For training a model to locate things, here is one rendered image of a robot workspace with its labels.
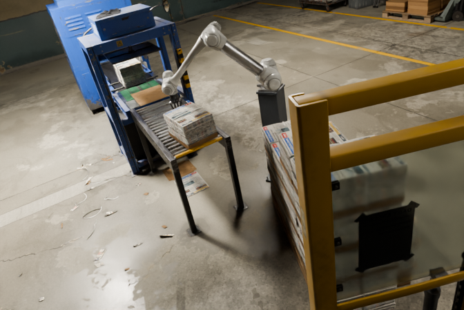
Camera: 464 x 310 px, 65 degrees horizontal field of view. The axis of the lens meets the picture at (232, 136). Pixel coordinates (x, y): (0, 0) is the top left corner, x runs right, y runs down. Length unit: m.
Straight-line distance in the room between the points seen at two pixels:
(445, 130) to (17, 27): 10.81
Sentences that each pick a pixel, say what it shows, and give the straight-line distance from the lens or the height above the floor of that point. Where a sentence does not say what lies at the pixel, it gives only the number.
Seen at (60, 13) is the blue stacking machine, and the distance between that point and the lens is 6.17.
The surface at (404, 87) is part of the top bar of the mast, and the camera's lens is 1.15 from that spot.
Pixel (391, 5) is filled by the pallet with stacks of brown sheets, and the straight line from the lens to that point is 9.08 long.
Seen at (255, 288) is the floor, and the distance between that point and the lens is 2.90.
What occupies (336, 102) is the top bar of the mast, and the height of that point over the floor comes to 1.83.
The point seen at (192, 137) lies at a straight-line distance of 2.95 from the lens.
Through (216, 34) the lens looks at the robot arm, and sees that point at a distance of 2.86.
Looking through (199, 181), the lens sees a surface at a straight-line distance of 3.98.
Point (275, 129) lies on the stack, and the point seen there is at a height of 0.83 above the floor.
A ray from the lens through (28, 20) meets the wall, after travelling 11.33.
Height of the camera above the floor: 2.30
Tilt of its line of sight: 29 degrees down
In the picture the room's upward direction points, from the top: 11 degrees counter-clockwise
